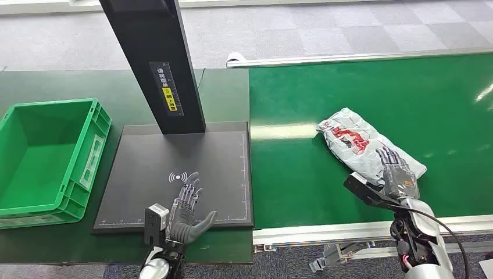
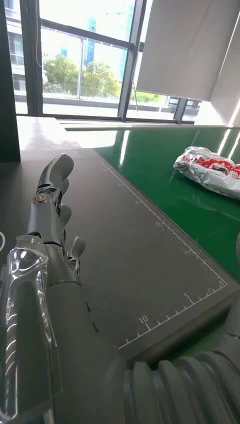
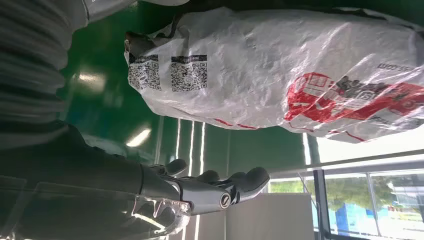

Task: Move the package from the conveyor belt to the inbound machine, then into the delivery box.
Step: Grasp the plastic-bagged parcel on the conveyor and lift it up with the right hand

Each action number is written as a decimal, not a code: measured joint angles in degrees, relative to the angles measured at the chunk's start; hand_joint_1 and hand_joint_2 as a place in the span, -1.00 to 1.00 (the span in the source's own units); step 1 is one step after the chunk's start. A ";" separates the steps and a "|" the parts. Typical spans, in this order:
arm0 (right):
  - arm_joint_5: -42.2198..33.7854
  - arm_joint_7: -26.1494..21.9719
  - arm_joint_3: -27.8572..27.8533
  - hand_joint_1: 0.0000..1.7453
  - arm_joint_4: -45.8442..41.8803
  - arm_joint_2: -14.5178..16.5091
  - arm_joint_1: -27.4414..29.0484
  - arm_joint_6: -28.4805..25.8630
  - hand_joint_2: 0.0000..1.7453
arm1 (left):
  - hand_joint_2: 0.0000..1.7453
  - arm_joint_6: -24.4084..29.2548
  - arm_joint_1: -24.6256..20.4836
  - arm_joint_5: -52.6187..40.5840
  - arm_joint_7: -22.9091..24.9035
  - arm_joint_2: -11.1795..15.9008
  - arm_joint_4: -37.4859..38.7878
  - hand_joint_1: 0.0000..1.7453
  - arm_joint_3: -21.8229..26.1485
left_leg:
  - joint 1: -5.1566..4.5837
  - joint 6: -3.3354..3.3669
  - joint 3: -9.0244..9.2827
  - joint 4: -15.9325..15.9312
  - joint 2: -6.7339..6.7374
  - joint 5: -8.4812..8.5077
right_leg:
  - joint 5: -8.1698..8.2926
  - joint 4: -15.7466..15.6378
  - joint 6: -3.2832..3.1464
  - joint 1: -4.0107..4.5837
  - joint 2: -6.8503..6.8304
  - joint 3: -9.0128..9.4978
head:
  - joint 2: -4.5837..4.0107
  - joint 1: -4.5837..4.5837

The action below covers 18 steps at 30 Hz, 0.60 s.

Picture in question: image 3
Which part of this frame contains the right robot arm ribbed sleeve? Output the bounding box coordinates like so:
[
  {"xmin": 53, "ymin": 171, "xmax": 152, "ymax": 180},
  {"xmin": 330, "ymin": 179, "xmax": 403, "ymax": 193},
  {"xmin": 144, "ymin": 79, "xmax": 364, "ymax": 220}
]
[{"xmin": 0, "ymin": 0, "xmax": 137, "ymax": 151}]

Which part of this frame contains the dark window frame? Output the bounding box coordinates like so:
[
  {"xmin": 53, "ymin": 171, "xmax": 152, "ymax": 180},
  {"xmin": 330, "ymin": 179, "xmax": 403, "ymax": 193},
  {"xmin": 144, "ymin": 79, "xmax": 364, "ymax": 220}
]
[{"xmin": 268, "ymin": 149, "xmax": 424, "ymax": 240}]

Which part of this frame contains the green conveyor belt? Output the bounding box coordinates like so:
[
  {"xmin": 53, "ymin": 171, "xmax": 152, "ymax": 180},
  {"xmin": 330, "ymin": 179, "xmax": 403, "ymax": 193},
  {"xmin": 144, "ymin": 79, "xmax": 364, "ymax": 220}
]
[{"xmin": 56, "ymin": 0, "xmax": 424, "ymax": 180}]

